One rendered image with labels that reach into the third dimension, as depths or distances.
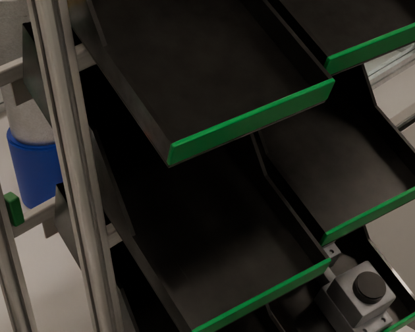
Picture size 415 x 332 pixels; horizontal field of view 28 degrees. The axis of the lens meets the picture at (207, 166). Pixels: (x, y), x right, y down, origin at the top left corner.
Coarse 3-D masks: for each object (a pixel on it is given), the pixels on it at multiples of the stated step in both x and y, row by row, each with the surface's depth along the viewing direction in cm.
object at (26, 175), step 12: (12, 144) 152; (24, 144) 151; (12, 156) 155; (24, 156) 152; (36, 156) 151; (48, 156) 151; (24, 168) 153; (36, 168) 152; (48, 168) 152; (60, 168) 153; (24, 180) 156; (36, 180) 154; (48, 180) 154; (60, 180) 154; (24, 192) 158; (36, 192) 156; (48, 192) 155; (24, 204) 161; (36, 204) 158
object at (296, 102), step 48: (96, 0) 59; (144, 0) 60; (192, 0) 61; (240, 0) 62; (96, 48) 55; (144, 48) 58; (192, 48) 58; (240, 48) 59; (288, 48) 59; (144, 96) 55; (192, 96) 56; (240, 96) 57; (288, 96) 55; (192, 144) 52
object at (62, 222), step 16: (64, 192) 76; (64, 208) 76; (64, 224) 78; (64, 240) 81; (112, 256) 81; (128, 256) 81; (128, 272) 80; (128, 288) 79; (144, 288) 79; (128, 304) 71; (144, 304) 78; (160, 304) 79; (128, 320) 72; (144, 320) 77; (160, 320) 78; (240, 320) 79; (256, 320) 79; (272, 320) 77
